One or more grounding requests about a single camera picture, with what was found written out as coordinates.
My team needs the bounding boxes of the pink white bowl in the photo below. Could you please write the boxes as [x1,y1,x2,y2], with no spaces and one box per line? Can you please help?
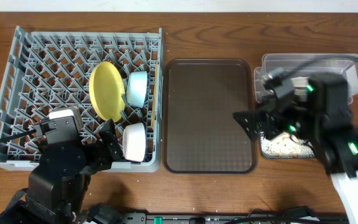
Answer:
[122,123,146,162]

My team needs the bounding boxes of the rice and nut scraps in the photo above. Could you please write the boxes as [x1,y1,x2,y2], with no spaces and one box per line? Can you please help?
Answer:
[259,130,315,158]

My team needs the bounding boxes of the yellow round plate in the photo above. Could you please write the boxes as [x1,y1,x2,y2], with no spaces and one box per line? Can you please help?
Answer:
[89,62,125,122]

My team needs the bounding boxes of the light blue bowl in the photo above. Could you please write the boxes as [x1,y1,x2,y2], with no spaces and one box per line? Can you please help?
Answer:
[126,71,148,108]

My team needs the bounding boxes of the wooden chopstick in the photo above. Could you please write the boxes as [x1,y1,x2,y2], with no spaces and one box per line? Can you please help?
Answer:
[150,63,158,130]

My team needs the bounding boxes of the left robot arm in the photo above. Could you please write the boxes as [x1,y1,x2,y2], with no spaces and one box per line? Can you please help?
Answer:
[0,116,122,223]

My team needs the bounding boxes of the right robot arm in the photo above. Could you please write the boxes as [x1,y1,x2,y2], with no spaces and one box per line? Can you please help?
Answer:
[233,73,358,223]

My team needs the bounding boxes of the clear plastic waste bin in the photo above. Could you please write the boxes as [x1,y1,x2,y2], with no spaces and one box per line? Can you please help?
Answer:
[254,54,358,104]

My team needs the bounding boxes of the dark brown serving tray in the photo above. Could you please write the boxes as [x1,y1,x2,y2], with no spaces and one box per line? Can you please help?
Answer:
[163,58,257,174]

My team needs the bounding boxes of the grey plastic dish rack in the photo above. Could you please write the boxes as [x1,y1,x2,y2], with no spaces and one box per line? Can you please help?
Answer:
[0,27,165,172]

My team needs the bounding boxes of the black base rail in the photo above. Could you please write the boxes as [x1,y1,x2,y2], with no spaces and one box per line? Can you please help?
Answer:
[85,212,349,224]

